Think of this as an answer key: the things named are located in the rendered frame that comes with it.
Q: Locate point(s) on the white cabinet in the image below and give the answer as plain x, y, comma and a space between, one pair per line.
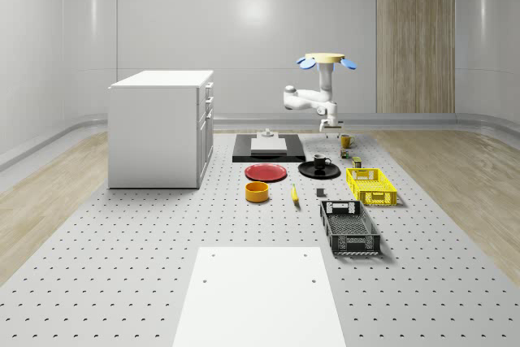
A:
154, 135

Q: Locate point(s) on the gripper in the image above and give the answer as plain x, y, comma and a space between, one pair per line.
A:
334, 125

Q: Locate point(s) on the flat-sided can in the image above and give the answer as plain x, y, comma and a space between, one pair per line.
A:
356, 161

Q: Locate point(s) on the black mug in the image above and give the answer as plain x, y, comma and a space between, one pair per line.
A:
321, 161

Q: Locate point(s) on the red plate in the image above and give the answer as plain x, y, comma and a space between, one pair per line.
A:
266, 172

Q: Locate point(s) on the yellow basket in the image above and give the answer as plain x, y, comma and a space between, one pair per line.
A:
371, 196

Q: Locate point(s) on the white board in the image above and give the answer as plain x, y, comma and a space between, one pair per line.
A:
260, 302

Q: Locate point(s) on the black stove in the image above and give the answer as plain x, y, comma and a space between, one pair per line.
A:
243, 148

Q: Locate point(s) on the banana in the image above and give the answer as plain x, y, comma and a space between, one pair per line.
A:
295, 194

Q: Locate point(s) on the yellow mug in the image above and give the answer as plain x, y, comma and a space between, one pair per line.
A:
345, 141

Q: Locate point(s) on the black plate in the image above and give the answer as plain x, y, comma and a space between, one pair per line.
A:
308, 170

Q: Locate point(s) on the puzzle cube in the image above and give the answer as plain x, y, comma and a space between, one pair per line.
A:
345, 154

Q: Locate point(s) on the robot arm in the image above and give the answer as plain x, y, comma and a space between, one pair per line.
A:
308, 97

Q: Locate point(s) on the dark grey basket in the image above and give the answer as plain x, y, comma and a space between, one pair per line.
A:
349, 241

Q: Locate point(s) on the yellow bowl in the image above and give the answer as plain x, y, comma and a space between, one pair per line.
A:
256, 193

